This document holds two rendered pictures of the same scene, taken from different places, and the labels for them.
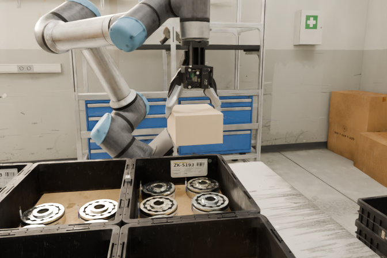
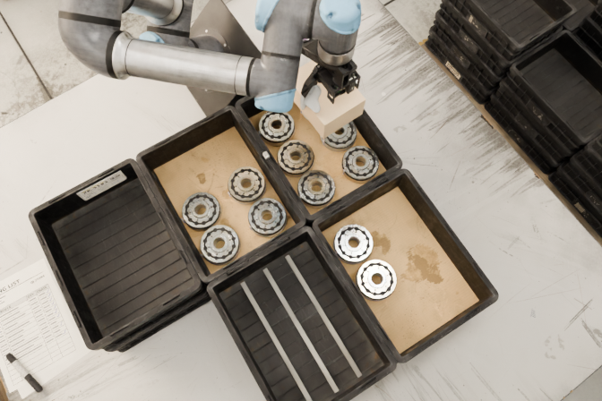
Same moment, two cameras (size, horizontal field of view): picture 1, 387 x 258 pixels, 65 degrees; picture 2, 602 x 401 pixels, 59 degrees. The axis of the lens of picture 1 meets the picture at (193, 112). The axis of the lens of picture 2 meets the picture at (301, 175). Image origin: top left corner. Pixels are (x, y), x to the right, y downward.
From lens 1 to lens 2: 1.03 m
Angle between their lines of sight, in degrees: 61
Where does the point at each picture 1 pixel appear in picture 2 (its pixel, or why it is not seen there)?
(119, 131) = not seen: hidden behind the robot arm
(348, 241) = (448, 93)
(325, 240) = (429, 98)
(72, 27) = (174, 76)
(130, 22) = (286, 99)
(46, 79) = not seen: outside the picture
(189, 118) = (336, 119)
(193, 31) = (342, 61)
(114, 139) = not seen: hidden behind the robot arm
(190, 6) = (341, 46)
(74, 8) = not seen: outside the picture
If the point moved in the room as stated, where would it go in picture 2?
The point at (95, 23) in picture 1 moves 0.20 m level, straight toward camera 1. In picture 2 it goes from (221, 83) to (288, 157)
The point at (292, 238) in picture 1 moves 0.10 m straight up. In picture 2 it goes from (400, 106) to (407, 90)
